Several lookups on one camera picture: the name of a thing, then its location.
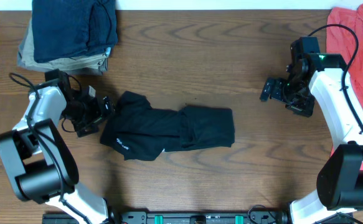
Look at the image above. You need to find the black t-shirt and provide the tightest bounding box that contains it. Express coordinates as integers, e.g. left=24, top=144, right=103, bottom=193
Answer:
left=100, top=91, right=235, bottom=161

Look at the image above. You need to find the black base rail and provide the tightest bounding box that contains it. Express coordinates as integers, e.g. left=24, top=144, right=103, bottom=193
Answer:
left=42, top=203, right=291, bottom=224

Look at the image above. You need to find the folded khaki garment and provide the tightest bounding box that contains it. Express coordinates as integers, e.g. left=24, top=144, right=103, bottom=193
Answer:
left=19, top=26, right=108, bottom=70

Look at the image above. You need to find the folded grey garment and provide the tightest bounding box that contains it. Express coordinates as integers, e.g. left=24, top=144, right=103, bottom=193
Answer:
left=17, top=18, right=109, bottom=77

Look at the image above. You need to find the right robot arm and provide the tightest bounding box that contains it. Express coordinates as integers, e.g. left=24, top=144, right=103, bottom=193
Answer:
left=260, top=52, right=363, bottom=223

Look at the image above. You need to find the folded navy blue garment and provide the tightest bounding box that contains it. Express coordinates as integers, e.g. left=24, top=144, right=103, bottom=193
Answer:
left=32, top=0, right=118, bottom=63

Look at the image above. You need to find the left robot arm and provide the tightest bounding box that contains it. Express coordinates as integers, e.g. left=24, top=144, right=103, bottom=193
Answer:
left=0, top=80, right=114, bottom=223

